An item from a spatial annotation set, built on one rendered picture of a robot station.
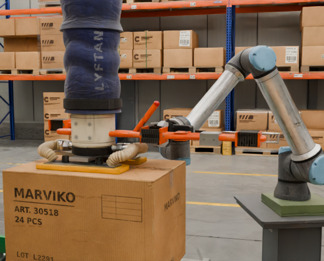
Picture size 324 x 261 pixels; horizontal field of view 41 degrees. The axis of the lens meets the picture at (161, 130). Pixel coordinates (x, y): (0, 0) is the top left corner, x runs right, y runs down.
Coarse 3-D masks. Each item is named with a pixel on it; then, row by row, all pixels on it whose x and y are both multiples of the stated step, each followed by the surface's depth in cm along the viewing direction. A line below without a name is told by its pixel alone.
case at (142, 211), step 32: (160, 160) 182; (32, 192) 159; (64, 192) 155; (96, 192) 151; (128, 192) 147; (160, 192) 150; (32, 224) 160; (64, 224) 156; (96, 224) 152; (128, 224) 148; (160, 224) 151; (32, 256) 162; (64, 256) 157; (96, 256) 153; (128, 256) 149; (160, 256) 152
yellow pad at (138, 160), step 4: (136, 156) 178; (140, 156) 181; (104, 160) 176; (128, 160) 173; (132, 160) 172; (136, 160) 172; (140, 160) 174; (144, 160) 177; (128, 164) 173; (132, 164) 172; (136, 164) 171
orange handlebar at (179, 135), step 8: (64, 128) 176; (112, 136) 166; (120, 136) 164; (128, 136) 163; (136, 136) 162; (168, 136) 158; (176, 136) 157; (184, 136) 156; (192, 136) 155; (224, 136) 152; (232, 136) 151; (264, 136) 150
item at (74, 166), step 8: (56, 160) 169; (64, 160) 164; (96, 160) 159; (40, 168) 163; (48, 168) 162; (56, 168) 161; (64, 168) 160; (72, 168) 159; (80, 168) 158; (88, 168) 157; (96, 168) 156; (104, 168) 155; (112, 168) 155; (120, 168) 155; (128, 168) 161
